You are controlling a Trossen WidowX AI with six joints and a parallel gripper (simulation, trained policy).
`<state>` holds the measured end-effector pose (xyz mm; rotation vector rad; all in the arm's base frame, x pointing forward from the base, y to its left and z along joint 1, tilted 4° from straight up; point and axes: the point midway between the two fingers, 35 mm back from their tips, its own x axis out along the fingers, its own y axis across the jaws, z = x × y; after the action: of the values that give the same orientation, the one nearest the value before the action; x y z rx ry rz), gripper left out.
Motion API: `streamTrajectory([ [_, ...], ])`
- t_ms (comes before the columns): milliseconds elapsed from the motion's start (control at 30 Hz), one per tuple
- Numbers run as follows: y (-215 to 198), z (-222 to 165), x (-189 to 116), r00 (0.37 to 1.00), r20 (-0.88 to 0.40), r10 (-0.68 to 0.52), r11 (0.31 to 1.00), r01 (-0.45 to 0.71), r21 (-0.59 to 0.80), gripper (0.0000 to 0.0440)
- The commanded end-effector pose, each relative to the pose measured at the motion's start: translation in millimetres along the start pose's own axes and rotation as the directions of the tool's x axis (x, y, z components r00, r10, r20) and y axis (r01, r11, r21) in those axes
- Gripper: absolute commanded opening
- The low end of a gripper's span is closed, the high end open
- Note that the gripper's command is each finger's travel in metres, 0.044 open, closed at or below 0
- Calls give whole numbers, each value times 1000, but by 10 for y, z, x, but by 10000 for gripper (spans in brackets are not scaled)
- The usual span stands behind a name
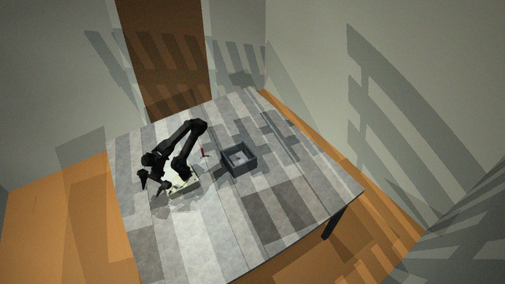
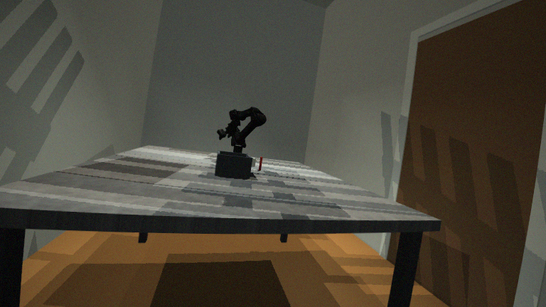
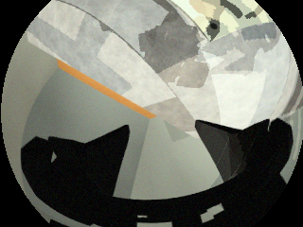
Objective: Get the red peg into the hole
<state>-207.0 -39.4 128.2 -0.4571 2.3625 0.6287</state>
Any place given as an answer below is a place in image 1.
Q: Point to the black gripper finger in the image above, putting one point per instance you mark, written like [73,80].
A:
[159,190]
[143,182]

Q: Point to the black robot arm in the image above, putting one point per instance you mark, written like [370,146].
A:
[165,148]

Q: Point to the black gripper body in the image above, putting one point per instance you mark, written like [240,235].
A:
[155,175]

